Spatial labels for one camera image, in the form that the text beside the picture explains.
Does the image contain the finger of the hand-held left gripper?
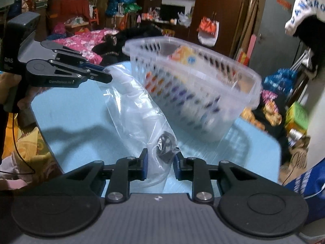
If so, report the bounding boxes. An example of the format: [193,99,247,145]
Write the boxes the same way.
[49,59,113,84]
[40,40,105,71]

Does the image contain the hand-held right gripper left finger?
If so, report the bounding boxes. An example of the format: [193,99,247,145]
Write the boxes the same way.
[60,148,149,204]

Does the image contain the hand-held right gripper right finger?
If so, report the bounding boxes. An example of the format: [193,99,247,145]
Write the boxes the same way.
[173,152,265,203]

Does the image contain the small black item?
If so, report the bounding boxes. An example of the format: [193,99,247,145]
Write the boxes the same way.
[154,131,179,162]

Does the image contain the clear plastic bag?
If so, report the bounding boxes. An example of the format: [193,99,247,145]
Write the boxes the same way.
[98,62,179,188]

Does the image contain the white plastic lattice basket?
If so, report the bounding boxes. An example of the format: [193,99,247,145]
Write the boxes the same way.
[122,36,263,143]

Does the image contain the person's left hand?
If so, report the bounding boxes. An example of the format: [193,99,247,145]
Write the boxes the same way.
[0,74,35,111]

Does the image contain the pink floral blanket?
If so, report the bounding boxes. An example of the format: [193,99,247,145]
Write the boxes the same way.
[47,28,120,66]

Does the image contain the red cloth covered furniture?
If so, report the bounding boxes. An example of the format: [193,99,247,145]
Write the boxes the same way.
[48,0,91,27]

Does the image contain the pile of black clothes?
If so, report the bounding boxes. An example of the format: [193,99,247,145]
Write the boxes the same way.
[91,25,163,67]

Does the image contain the blue plastic bag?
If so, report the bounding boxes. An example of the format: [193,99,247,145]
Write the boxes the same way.
[106,0,138,16]

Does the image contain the green plastic bag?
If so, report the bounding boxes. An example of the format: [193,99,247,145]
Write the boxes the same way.
[124,3,142,13]

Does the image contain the orange yellow snack packet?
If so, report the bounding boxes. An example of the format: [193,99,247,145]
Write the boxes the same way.
[170,46,202,66]

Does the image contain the yellow patterned blanket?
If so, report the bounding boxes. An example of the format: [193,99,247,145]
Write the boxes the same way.
[4,121,64,184]

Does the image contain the white crumpled plastic bag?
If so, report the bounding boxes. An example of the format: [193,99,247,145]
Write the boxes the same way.
[177,12,192,27]

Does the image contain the orange floral cloth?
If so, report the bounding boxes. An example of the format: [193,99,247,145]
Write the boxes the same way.
[241,91,283,133]

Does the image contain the orange and white plastic bag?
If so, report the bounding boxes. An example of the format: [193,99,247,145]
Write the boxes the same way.
[197,16,219,47]

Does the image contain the green cardboard box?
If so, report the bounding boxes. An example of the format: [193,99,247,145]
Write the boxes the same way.
[285,101,309,133]

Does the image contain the blue shopping bag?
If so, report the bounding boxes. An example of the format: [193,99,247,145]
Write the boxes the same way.
[281,157,325,224]

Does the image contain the small blue crumpled bag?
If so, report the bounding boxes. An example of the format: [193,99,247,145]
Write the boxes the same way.
[263,68,298,92]

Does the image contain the brown wooden wardrobe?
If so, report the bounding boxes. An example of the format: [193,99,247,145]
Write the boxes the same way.
[159,0,247,57]

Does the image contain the pink board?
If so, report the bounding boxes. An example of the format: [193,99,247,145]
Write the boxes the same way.
[250,34,258,54]

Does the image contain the wooden sticks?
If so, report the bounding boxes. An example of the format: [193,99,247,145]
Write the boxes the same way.
[230,0,257,57]

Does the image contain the grey metal door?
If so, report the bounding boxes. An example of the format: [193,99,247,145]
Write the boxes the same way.
[258,0,309,67]

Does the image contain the black hanging garment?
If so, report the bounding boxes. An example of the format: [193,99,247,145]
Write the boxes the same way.
[296,15,325,72]

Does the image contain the black cable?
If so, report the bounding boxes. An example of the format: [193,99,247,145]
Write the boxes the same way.
[0,111,36,176]

